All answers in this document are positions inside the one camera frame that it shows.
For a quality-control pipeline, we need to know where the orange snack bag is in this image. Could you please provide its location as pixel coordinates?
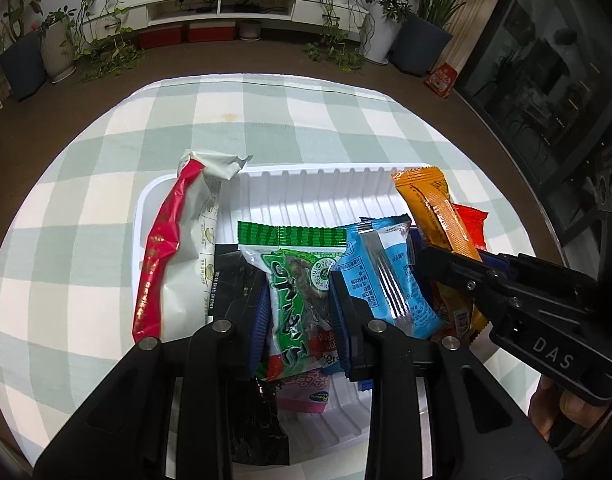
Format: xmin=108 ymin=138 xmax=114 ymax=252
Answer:
xmin=392 ymin=167 xmax=487 ymax=344

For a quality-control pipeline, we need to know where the red white snack bag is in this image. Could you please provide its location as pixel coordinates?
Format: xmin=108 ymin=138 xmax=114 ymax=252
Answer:
xmin=131 ymin=151 xmax=251 ymax=342

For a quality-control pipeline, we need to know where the light blue snack bag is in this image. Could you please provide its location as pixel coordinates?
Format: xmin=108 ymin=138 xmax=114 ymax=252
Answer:
xmin=335 ymin=214 xmax=442 ymax=339

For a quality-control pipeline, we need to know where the green seaweed snack bag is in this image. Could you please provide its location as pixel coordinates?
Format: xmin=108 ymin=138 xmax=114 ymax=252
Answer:
xmin=238 ymin=221 xmax=346 ymax=382

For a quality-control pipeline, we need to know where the person's right hand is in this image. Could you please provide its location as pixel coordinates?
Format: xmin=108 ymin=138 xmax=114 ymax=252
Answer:
xmin=528 ymin=376 xmax=608 ymax=441

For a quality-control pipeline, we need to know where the pink cartoon snack pack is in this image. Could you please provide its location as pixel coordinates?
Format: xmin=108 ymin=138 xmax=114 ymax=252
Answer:
xmin=276 ymin=370 xmax=330 ymax=414

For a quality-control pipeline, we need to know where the white plastic tray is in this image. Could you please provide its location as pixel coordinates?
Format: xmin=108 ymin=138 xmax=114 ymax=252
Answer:
xmin=131 ymin=161 xmax=483 ymax=466

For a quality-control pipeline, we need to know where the green white checkered tablecloth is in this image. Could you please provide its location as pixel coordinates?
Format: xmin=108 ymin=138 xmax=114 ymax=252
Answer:
xmin=0 ymin=74 xmax=537 ymax=462

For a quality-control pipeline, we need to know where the red paper bag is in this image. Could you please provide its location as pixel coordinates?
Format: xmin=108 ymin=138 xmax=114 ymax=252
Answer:
xmin=424 ymin=63 xmax=458 ymax=99

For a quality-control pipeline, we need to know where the trailing vine plant on stand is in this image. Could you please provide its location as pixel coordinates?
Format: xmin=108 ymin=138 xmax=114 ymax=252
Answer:
xmin=304 ymin=0 xmax=364 ymax=73

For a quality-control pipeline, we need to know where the leafy plant white pot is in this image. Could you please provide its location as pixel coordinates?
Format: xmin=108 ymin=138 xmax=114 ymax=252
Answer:
xmin=360 ymin=0 xmax=411 ymax=65

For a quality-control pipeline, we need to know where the white tv cabinet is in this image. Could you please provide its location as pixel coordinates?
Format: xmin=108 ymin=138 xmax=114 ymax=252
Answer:
xmin=80 ymin=0 xmax=372 ymax=42

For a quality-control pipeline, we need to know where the tall tree plant dark pot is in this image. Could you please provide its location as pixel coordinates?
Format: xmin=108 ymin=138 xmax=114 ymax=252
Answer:
xmin=0 ymin=0 xmax=47 ymax=102

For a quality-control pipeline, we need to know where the small plant white pot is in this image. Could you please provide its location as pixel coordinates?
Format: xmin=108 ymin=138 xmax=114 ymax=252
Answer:
xmin=39 ymin=6 xmax=76 ymax=84

